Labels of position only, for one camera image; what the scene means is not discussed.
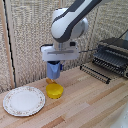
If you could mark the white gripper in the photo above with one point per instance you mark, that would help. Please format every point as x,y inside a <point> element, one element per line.
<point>60,52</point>

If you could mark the cobalt blue cup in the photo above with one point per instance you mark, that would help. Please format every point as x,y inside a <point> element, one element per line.
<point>53,70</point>

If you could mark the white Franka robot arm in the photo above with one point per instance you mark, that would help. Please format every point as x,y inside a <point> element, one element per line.
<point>70,21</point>

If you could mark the small brown object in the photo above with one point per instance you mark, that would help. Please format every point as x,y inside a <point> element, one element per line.
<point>49,81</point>

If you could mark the yellow bowl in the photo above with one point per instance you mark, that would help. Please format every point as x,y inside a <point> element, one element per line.
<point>54,91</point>

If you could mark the white patterned rim plate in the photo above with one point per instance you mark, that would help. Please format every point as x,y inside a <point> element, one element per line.
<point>24,101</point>

